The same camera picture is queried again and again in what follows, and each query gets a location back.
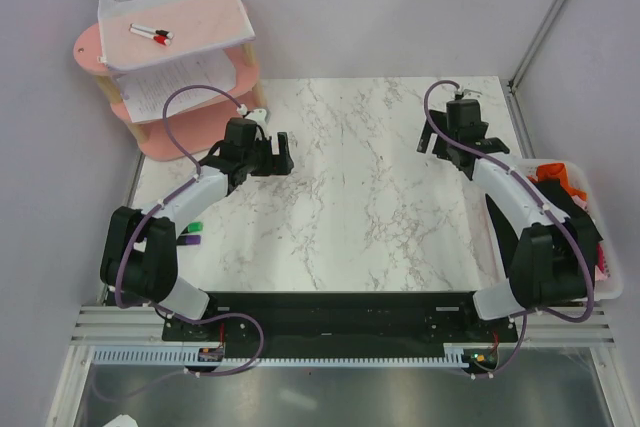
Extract black printed t-shirt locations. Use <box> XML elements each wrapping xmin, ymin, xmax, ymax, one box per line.
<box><xmin>486</xmin><ymin>177</ymin><xmax>603</xmax><ymax>277</ymax></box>

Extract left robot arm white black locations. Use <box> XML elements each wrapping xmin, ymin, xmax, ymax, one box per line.
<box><xmin>100</xmin><ymin>132</ymin><xmax>294</xmax><ymax>340</ymax></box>

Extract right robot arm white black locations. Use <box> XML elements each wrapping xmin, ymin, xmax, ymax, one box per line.
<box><xmin>417</xmin><ymin>103</ymin><xmax>602</xmax><ymax>341</ymax></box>

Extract pink three-tier wooden shelf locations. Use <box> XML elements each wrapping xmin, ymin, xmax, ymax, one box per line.
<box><xmin>73</xmin><ymin>1</ymin><xmax>271</xmax><ymax>163</ymax></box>

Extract orange t-shirt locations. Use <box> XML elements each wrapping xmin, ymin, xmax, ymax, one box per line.
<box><xmin>528</xmin><ymin>162</ymin><xmax>588</xmax><ymax>201</ymax></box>

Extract green cap marker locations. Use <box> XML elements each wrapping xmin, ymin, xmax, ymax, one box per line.
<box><xmin>184</xmin><ymin>221</ymin><xmax>204</xmax><ymax>233</ymax></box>

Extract purple cap marker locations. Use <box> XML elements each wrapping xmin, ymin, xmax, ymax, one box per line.
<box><xmin>176</xmin><ymin>234</ymin><xmax>201</xmax><ymax>246</ymax></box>

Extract white mesh zipper pouch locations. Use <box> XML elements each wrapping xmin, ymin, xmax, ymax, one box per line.
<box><xmin>97</xmin><ymin>0</ymin><xmax>255</xmax><ymax>73</ymax></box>

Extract printed paper sheets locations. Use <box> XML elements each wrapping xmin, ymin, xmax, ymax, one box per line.
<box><xmin>117</xmin><ymin>51</ymin><xmax>236</xmax><ymax>123</ymax></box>

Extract red cap whiteboard marker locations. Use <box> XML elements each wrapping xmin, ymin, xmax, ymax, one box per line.
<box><xmin>129</xmin><ymin>28</ymin><xmax>171</xmax><ymax>46</ymax></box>

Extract black cap whiteboard marker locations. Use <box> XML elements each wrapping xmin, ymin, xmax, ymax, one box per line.
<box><xmin>130</xmin><ymin>23</ymin><xmax>174</xmax><ymax>40</ymax></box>

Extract magenta garment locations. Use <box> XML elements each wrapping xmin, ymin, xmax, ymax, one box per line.
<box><xmin>595</xmin><ymin>242</ymin><xmax>610</xmax><ymax>282</ymax></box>

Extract white plastic laundry basket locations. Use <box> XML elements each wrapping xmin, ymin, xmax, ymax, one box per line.
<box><xmin>485</xmin><ymin>158</ymin><xmax>623</xmax><ymax>301</ymax></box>

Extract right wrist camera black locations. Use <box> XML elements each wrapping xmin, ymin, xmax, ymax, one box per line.
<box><xmin>446</xmin><ymin>99</ymin><xmax>482</xmax><ymax>131</ymax></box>

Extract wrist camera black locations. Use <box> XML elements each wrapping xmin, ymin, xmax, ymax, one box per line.
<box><xmin>224</xmin><ymin>118</ymin><xmax>258</xmax><ymax>149</ymax></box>
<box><xmin>446</xmin><ymin>99</ymin><xmax>482</xmax><ymax>131</ymax></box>

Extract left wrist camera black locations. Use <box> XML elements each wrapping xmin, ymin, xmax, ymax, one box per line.
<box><xmin>224</xmin><ymin>118</ymin><xmax>258</xmax><ymax>149</ymax></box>

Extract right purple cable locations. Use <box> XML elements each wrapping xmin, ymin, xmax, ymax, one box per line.
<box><xmin>423</xmin><ymin>79</ymin><xmax>597</xmax><ymax>379</ymax></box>

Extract purple cable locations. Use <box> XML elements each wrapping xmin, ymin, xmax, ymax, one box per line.
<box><xmin>423</xmin><ymin>79</ymin><xmax>597</xmax><ymax>379</ymax></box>
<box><xmin>89</xmin><ymin>85</ymin><xmax>265</xmax><ymax>401</ymax></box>

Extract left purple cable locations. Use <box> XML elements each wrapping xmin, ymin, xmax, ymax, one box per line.
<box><xmin>89</xmin><ymin>85</ymin><xmax>265</xmax><ymax>401</ymax></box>

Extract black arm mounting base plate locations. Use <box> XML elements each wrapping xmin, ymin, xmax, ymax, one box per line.
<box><xmin>162</xmin><ymin>292</ymin><xmax>517</xmax><ymax>358</ymax></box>

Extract white slotted cable duct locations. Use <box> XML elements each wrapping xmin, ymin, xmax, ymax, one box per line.
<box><xmin>91</xmin><ymin>346</ymin><xmax>469</xmax><ymax>369</ymax></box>

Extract aluminium rail frame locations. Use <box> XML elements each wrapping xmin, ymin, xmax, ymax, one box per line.
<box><xmin>72</xmin><ymin>306</ymin><xmax>614</xmax><ymax>348</ymax></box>

